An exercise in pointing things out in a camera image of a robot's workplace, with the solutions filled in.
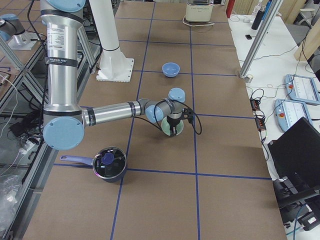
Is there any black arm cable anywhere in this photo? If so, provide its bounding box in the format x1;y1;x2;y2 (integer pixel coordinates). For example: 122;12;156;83
136;98;203;136

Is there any far blue teach pendant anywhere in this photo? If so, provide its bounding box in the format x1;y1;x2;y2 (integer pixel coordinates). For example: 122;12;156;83
284;74;320;105

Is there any blue teach pendant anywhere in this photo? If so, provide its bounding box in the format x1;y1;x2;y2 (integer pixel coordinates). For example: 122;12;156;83
274;98;313;132
284;74;320;105

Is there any white toaster power cord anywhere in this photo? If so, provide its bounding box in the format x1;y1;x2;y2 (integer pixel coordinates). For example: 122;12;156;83
182;15;215;27

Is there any black laptop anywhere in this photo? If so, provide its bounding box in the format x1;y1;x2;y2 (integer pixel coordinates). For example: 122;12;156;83
267;116;320;187

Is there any small black square device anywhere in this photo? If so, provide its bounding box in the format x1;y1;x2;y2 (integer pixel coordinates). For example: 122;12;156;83
245;34;253;40

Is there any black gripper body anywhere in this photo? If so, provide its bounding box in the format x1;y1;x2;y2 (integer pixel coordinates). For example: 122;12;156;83
166;117;182;130

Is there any cream chrome toaster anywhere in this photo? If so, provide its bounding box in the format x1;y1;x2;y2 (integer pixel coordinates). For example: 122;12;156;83
185;0;214;23

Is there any black water bottle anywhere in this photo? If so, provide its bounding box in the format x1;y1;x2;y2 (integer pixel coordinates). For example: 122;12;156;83
251;5;266;30

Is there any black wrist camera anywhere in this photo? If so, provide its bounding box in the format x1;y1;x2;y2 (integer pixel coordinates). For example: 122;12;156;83
181;108;194;124

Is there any small metal cylinder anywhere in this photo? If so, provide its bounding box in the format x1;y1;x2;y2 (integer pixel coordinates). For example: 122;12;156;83
244;74;254;83

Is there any green bowl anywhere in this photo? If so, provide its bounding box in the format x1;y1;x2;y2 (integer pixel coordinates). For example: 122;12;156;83
161;116;184;137

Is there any near blue teach pendant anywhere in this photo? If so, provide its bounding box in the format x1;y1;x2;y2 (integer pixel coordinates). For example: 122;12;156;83
274;98;313;132

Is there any white central pillar mount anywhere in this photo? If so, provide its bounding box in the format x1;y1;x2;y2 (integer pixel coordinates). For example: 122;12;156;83
90;0;134;82

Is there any dark blue saucepan with lid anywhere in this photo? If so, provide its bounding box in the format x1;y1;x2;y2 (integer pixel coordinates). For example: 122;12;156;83
60;146;128;183

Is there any aluminium frame post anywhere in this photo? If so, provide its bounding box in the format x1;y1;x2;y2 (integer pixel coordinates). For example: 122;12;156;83
239;0;283;79

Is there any clear plastic bag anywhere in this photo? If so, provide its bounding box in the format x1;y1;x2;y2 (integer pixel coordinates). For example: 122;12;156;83
0;175;22;231

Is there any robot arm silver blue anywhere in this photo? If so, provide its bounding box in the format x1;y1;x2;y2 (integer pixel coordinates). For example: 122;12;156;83
40;0;185;151
0;13;38;51

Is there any blue bowl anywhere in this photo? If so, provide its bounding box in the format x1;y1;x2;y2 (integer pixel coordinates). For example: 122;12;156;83
161;62;181;78

